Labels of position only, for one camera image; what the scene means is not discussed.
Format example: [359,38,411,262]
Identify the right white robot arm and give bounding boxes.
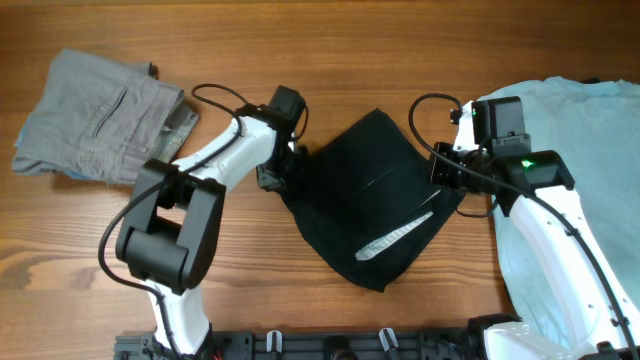
[429,97,639,359]

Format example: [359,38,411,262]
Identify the black shorts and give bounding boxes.
[281,109,463,292]

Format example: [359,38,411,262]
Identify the light blue t-shirt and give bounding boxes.
[492,77,639,347]

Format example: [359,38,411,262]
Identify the folded grey shorts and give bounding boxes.
[12,49,199,185]

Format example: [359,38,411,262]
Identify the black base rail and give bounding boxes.
[113,327,481,360]

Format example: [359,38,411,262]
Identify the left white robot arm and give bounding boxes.
[110,105,308,359]

